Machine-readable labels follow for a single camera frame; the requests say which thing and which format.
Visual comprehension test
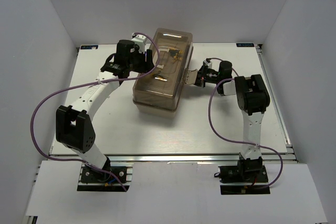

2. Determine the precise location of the blue label sticker left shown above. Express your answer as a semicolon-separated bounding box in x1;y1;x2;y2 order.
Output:
80;45;98;50

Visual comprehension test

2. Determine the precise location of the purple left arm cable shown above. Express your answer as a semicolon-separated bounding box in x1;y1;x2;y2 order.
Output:
30;33;161;192

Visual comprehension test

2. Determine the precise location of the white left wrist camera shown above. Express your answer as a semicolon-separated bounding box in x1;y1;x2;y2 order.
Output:
131;33;148;53

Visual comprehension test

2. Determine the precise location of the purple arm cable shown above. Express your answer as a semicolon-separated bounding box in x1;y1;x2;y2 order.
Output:
204;57;284;189
30;33;161;192

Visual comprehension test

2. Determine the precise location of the aluminium table front rail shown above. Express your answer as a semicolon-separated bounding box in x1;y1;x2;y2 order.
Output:
54;152;297;162

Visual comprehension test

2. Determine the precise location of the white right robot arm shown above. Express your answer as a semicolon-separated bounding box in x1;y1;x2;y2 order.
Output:
194;58;270;182

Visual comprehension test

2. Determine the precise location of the beige plastic toolbox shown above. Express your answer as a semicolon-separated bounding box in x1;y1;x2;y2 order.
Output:
133;28;193;118

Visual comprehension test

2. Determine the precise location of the long yellow black T-handle key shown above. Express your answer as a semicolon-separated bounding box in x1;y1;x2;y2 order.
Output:
172;53;183;63

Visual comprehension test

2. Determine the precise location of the blue label sticker right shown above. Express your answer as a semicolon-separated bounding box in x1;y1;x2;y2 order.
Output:
236;43;255;48

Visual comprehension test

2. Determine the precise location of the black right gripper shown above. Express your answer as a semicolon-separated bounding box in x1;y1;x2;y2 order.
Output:
185;65;222;87

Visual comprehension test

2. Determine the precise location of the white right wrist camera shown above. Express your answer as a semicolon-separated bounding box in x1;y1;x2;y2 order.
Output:
203;58;212;69

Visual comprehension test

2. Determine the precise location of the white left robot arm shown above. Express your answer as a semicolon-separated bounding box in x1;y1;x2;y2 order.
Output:
56;34;154;182

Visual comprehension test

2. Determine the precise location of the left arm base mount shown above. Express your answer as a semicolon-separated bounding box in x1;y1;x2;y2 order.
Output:
77;163;133;192

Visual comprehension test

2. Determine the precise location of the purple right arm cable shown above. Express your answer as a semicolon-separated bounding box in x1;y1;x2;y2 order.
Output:
204;57;284;189

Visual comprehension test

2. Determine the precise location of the blue label sticker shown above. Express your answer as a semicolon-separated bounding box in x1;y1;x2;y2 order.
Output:
80;45;98;50
236;43;255;48

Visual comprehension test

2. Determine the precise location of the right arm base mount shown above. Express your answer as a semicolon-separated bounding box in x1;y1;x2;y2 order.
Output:
214;165;270;196

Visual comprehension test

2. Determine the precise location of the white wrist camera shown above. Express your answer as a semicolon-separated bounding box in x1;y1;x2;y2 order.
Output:
203;58;212;69
131;33;148;53

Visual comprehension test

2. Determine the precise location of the yellow black T-handle hex key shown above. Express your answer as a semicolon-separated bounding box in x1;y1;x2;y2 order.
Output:
152;73;167;82

